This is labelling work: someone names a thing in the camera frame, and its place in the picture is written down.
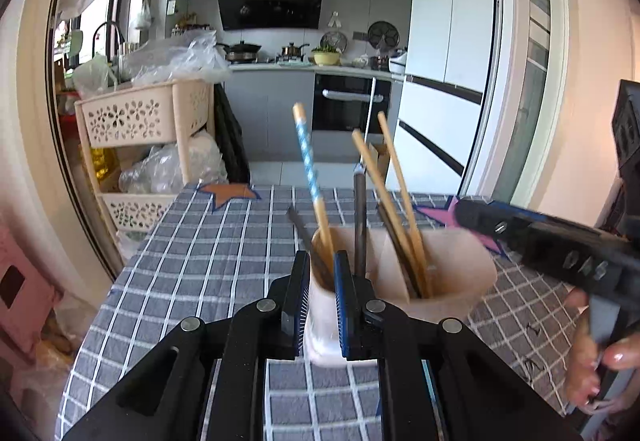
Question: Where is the clear crumpled plastic bag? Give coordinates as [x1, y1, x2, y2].
[122, 30, 233, 86]

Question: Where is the brown cardboard box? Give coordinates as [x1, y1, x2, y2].
[367, 143, 392, 182]

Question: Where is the greenish plastic bag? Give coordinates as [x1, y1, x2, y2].
[72, 55, 118, 94]

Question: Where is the beige tiered basket cart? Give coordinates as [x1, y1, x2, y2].
[74, 80, 216, 242]

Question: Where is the beige plastic utensil holder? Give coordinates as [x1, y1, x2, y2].
[302, 226, 499, 368]

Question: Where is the black range hood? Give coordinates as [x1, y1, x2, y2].
[215, 0, 326, 32]

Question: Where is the clear plastic bag of bottles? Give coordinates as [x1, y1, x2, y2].
[119, 131, 228, 194]

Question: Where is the blue patterned chopstick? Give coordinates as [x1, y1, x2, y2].
[292, 102, 335, 262]

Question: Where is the black flat folded board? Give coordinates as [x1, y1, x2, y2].
[214, 83, 251, 184]

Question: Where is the yellow basin with greens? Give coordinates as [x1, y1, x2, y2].
[311, 46, 343, 66]

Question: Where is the white sliding door frame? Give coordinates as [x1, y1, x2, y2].
[465, 0, 571, 212]

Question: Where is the black handled utensil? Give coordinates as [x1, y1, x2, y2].
[286, 206, 335, 289]

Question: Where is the grey plaid star tablecloth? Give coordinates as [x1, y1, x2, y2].
[60, 182, 601, 441]

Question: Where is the long black plastic spoon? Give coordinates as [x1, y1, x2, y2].
[353, 163, 369, 278]

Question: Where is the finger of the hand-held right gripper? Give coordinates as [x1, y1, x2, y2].
[479, 201, 632, 247]
[457, 197, 632, 289]

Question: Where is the white refrigerator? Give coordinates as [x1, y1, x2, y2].
[395, 0, 501, 194]

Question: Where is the wooden chopstick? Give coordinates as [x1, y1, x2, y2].
[377, 111, 433, 298]
[376, 202, 421, 299]
[351, 129, 428, 297]

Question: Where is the white hanging plastic bag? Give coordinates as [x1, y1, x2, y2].
[131, 0, 152, 30]

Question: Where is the yellow oil bottle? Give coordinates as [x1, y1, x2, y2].
[90, 148, 121, 186]

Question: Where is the black curved faucet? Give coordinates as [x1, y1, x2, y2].
[91, 22, 126, 66]

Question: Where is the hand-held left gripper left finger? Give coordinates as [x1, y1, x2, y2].
[62, 250, 312, 441]

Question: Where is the pink plastic stool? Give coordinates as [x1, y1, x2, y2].
[0, 226, 66, 362]

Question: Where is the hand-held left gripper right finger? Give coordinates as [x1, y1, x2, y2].
[334, 250, 583, 441]

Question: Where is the white mop pole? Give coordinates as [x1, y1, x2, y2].
[362, 77, 377, 162]

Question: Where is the black built-in oven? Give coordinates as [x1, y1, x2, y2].
[312, 73, 393, 134]

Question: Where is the person's right hand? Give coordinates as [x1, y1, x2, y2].
[565, 288, 640, 414]

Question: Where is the round patterned plate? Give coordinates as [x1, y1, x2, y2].
[320, 31, 348, 52]

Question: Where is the black wok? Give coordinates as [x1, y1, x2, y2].
[220, 41, 263, 64]

